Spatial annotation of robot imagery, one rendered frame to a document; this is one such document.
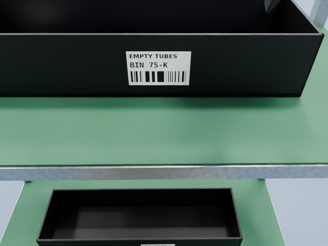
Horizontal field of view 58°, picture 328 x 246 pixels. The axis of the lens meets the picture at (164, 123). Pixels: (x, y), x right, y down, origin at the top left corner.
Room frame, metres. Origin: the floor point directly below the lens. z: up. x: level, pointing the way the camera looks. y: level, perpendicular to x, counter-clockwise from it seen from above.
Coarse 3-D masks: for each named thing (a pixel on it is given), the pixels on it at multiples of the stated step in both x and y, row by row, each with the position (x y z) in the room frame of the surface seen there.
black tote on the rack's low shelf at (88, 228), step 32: (64, 192) 0.55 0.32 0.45; (96, 192) 0.55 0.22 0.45; (128, 192) 0.55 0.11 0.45; (160, 192) 0.55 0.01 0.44; (192, 192) 0.55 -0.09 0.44; (224, 192) 0.55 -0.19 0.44; (64, 224) 0.49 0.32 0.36; (96, 224) 0.49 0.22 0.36; (128, 224) 0.49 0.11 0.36; (160, 224) 0.49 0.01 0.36; (192, 224) 0.49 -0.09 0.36; (224, 224) 0.49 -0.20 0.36
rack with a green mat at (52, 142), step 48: (0, 144) 0.29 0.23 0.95; (48, 144) 0.29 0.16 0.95; (96, 144) 0.29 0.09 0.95; (144, 144) 0.29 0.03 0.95; (192, 144) 0.29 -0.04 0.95; (240, 144) 0.29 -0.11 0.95; (288, 144) 0.29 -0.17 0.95; (48, 192) 0.62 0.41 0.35; (240, 192) 0.62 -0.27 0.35; (0, 240) 0.44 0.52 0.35
